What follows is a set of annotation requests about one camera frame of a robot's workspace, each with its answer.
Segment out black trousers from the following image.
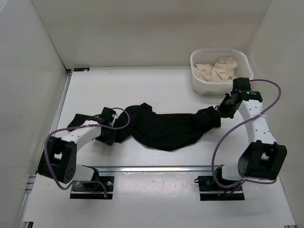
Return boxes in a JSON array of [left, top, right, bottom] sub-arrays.
[[67, 102, 223, 152]]

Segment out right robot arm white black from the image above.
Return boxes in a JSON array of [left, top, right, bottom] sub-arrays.
[[211, 77, 287, 190]]

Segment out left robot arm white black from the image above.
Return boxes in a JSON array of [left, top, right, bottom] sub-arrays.
[[38, 107, 130, 190]]

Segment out beige trousers in basket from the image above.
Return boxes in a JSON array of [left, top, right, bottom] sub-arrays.
[[194, 56, 238, 82]]

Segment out white plastic basket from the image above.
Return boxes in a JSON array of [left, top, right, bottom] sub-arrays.
[[190, 48, 254, 95]]

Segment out black label sticker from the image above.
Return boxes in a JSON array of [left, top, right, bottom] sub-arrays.
[[73, 67, 90, 72]]

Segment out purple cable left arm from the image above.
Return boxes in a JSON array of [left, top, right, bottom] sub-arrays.
[[44, 107, 131, 190]]

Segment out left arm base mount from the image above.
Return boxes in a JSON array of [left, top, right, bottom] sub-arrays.
[[70, 176, 114, 200]]

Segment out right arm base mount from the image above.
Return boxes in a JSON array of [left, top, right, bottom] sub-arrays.
[[194, 166, 245, 201]]

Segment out aluminium frame rail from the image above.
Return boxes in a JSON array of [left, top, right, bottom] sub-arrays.
[[14, 68, 297, 228]]

